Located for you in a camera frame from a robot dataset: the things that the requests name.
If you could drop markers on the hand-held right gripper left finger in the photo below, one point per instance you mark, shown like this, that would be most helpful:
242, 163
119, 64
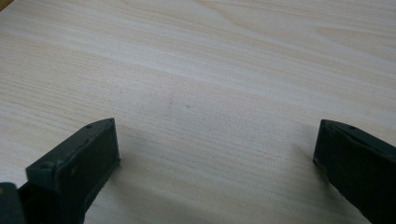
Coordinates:
79, 165

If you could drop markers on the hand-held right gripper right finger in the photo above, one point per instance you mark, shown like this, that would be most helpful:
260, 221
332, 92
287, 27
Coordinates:
358, 161

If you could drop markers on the yellow-brown object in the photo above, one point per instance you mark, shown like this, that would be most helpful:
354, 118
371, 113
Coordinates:
3, 3

